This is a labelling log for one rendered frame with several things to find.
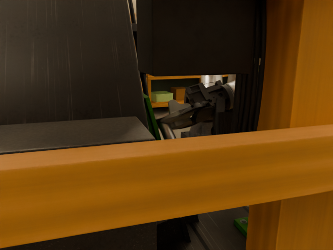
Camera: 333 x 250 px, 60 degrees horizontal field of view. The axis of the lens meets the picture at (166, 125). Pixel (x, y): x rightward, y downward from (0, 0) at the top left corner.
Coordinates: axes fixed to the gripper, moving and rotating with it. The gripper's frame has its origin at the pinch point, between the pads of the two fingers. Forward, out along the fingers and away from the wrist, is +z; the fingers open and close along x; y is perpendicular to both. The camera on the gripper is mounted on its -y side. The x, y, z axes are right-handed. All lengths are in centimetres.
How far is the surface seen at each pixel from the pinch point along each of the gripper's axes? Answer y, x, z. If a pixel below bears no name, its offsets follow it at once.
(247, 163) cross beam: -25.4, 33.1, -0.3
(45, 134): -3.5, 20.4, 25.7
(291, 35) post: -11.4, 37.5, -14.3
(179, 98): 282, -467, -158
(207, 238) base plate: -29.0, -14.0, -0.3
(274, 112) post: -18.1, 27.8, -11.2
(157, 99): 286, -449, -107
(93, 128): -3.9, 17.6, 17.3
